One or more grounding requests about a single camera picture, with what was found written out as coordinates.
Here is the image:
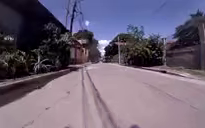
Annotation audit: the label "pole with crossbar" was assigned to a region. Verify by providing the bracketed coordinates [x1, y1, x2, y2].
[113, 35, 128, 65]

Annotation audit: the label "orange building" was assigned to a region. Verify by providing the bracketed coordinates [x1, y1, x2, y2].
[69, 37, 90, 65]

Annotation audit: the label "trees behind orange building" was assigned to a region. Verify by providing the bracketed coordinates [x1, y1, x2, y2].
[73, 29, 102, 63]

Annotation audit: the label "clump of green trees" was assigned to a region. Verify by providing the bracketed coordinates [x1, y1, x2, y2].
[103, 23, 165, 67]

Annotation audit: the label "grey concrete road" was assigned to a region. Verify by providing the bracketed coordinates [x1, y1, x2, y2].
[0, 62, 205, 128]

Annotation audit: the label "dark utility pole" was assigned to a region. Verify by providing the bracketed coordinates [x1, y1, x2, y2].
[69, 0, 79, 35]

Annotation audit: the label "thin pale pole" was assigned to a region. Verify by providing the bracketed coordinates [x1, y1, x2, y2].
[161, 37, 168, 66]

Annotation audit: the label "pale kerb strip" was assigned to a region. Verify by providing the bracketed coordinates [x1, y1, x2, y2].
[0, 65, 82, 91]

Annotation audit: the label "dark building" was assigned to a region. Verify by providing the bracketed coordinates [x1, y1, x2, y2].
[0, 0, 70, 54]

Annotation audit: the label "raised dirt verge with kerb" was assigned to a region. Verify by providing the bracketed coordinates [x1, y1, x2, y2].
[115, 63, 205, 83]

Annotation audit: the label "thick concrete pole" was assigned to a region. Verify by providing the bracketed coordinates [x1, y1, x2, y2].
[197, 22, 205, 71]

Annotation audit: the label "overhead wires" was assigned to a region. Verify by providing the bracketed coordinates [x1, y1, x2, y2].
[64, 0, 168, 32]

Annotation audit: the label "grey boundary wall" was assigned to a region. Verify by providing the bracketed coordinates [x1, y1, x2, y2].
[165, 43, 205, 70]

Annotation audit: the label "large tree over wall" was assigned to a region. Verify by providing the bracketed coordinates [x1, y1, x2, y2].
[172, 8, 205, 48]

